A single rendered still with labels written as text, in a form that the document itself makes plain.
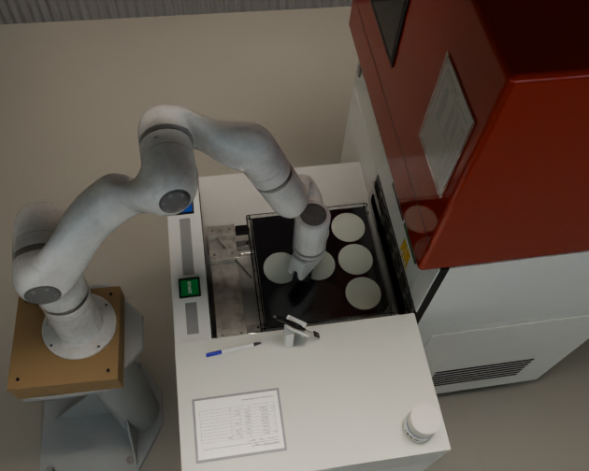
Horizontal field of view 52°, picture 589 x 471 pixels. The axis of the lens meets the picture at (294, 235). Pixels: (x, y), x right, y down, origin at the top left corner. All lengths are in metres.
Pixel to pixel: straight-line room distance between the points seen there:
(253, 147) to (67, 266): 0.46
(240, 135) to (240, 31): 2.57
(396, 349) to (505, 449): 1.14
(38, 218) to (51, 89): 2.18
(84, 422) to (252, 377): 1.16
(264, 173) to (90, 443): 1.61
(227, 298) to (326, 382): 0.38
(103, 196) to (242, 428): 0.64
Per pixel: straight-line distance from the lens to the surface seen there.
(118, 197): 1.19
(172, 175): 1.11
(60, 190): 3.11
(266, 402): 1.52
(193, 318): 1.61
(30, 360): 1.73
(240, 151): 1.15
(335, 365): 1.56
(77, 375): 1.68
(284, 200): 1.28
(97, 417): 2.58
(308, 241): 1.45
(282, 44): 3.62
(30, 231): 1.39
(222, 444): 1.50
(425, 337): 1.85
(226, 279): 1.74
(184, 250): 1.70
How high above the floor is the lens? 2.44
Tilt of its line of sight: 60 degrees down
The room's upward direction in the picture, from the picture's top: 5 degrees clockwise
